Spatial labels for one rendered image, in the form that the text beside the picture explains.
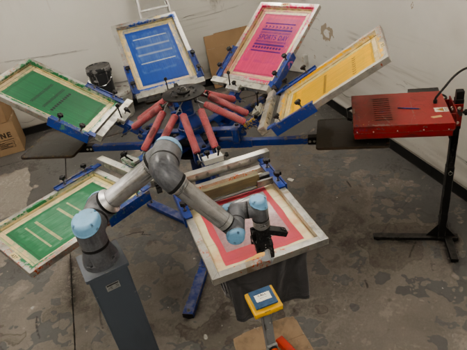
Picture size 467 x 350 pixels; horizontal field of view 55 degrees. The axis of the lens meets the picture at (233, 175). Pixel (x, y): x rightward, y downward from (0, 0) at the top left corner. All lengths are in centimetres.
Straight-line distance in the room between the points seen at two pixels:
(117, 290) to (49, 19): 469
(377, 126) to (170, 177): 156
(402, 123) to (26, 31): 477
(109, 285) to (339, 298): 174
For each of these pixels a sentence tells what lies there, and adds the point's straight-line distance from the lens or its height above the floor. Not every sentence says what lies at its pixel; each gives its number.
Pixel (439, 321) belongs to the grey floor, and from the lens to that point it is 321.
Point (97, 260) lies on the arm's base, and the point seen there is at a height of 125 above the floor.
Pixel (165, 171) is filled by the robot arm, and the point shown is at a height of 161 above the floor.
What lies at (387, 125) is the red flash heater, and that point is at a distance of 288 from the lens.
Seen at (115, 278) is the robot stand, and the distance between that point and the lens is 201.
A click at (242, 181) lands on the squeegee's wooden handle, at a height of 105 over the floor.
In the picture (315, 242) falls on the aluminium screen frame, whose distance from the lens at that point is 218.
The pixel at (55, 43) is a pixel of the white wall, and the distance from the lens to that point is 635.
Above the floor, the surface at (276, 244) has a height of 96.
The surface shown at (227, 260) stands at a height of 96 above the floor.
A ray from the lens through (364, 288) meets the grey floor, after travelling 332.
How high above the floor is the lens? 246
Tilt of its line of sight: 33 degrees down
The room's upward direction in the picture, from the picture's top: 10 degrees counter-clockwise
